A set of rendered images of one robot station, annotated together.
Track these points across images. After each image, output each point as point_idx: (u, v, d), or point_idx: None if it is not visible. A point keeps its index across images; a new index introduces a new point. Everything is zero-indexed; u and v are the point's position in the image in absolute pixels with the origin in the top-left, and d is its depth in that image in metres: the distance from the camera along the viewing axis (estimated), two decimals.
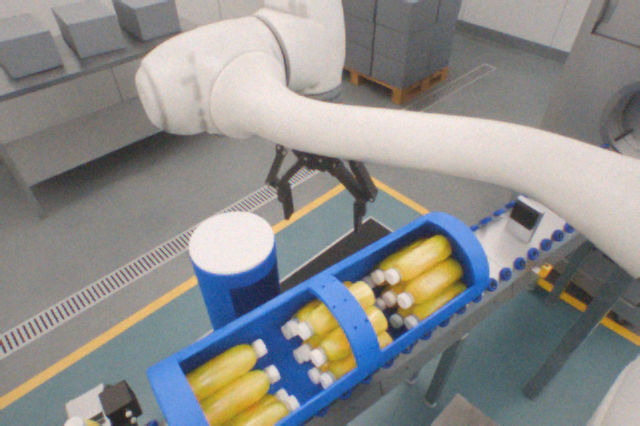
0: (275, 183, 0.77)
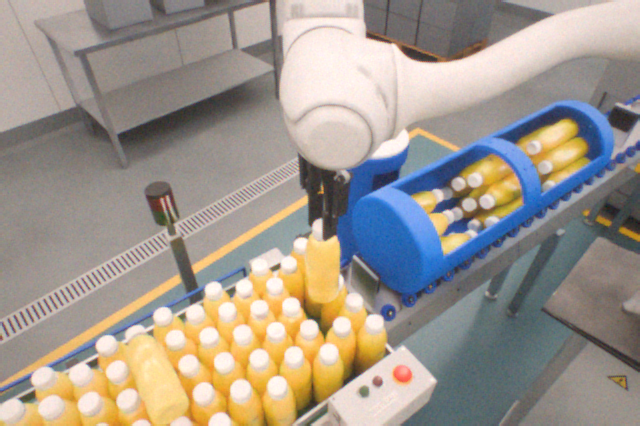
0: None
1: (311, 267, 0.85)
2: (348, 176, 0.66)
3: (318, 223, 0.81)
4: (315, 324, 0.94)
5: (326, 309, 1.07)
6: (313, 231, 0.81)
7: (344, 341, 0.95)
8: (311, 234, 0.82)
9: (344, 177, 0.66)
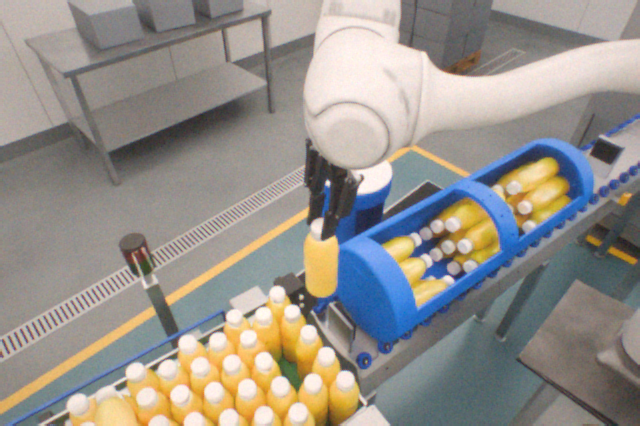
0: None
1: (310, 265, 0.86)
2: (359, 179, 0.67)
3: (316, 223, 0.81)
4: (286, 381, 0.94)
5: (300, 360, 1.07)
6: (311, 231, 0.82)
7: (315, 398, 0.95)
8: (310, 233, 0.82)
9: (356, 179, 0.67)
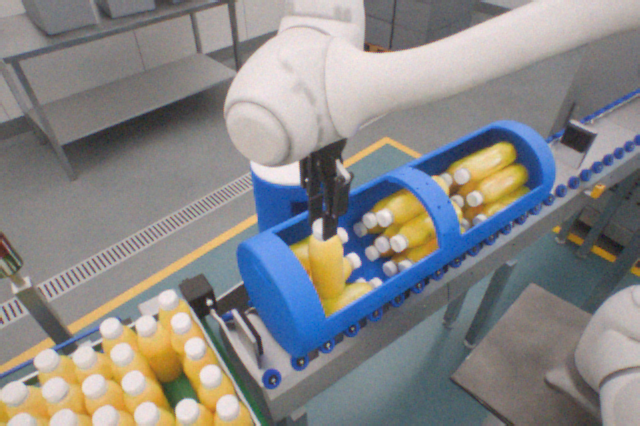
0: None
1: (314, 266, 0.86)
2: (348, 177, 0.66)
3: (318, 223, 0.81)
4: (153, 408, 0.76)
5: (189, 379, 0.89)
6: (313, 231, 0.82)
7: None
8: (312, 234, 0.82)
9: (344, 178, 0.66)
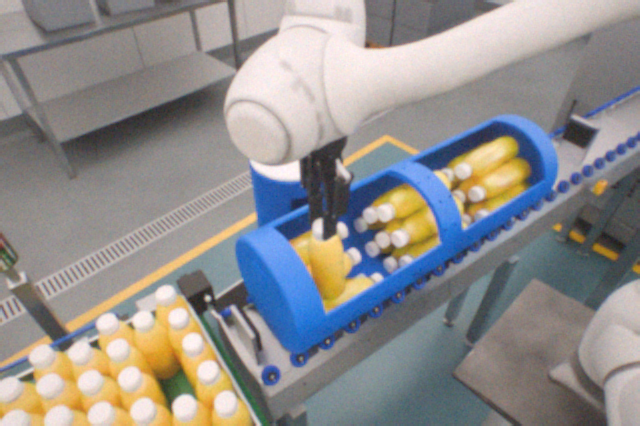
0: None
1: (314, 266, 0.86)
2: (349, 176, 0.66)
3: (318, 223, 0.81)
4: (150, 404, 0.75)
5: (187, 375, 0.88)
6: (313, 231, 0.82)
7: (188, 425, 0.76)
8: (312, 234, 0.82)
9: (345, 177, 0.66)
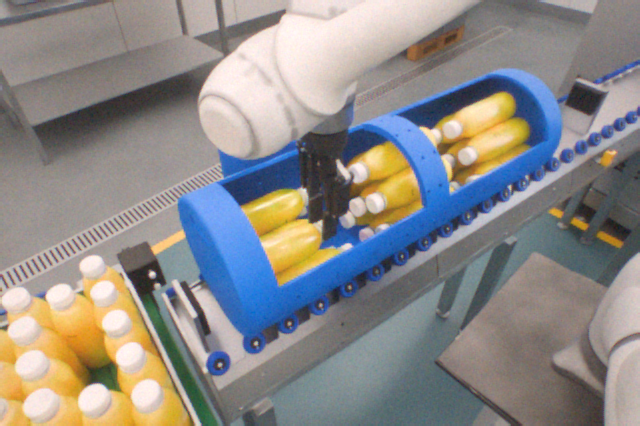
0: None
1: (290, 236, 0.76)
2: (349, 177, 0.66)
3: None
4: (50, 396, 0.59)
5: (113, 362, 0.72)
6: (321, 221, 0.81)
7: (98, 423, 0.60)
8: (316, 222, 0.81)
9: (345, 178, 0.66)
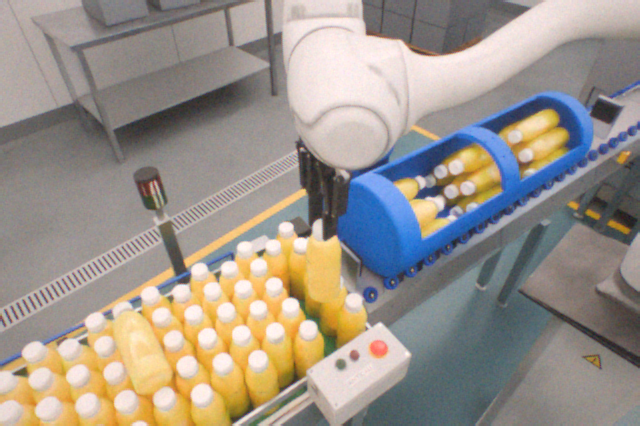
0: None
1: (420, 209, 1.14)
2: (347, 176, 0.66)
3: (436, 201, 1.21)
4: (296, 302, 0.98)
5: None
6: (435, 199, 1.20)
7: (326, 246, 0.82)
8: (432, 199, 1.19)
9: (343, 177, 0.66)
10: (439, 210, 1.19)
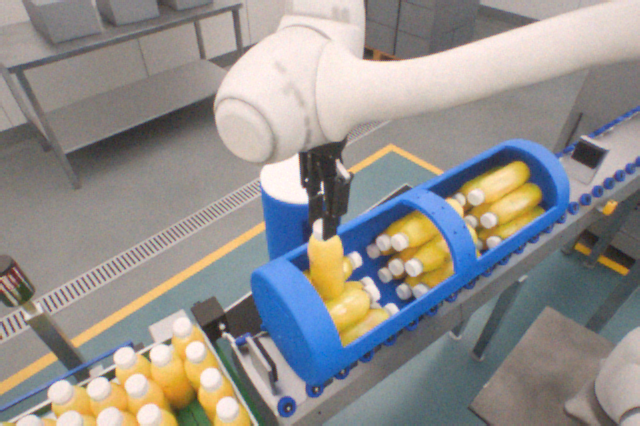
0: None
1: (346, 304, 0.92)
2: (348, 177, 0.66)
3: (372, 288, 0.99)
4: None
5: (205, 409, 0.88)
6: (369, 287, 0.97)
7: (327, 246, 0.82)
8: (365, 287, 0.97)
9: (344, 178, 0.66)
10: (374, 301, 0.97)
